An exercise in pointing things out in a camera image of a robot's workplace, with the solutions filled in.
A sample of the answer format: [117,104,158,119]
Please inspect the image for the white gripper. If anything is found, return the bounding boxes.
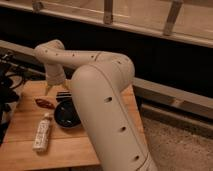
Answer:
[44,64,70,96]

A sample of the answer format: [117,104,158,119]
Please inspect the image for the white plastic bottle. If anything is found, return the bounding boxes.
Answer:
[33,113,52,153]

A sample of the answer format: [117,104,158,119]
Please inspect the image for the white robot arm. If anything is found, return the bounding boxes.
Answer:
[34,40,158,171]

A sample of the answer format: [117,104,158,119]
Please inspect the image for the black rectangular block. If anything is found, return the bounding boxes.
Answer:
[56,91,71,102]

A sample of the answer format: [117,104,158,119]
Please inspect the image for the red chili pepper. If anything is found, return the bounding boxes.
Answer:
[35,98,55,109]

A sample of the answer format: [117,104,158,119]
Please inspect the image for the black cables and equipment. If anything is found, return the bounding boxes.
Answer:
[0,51,34,146]

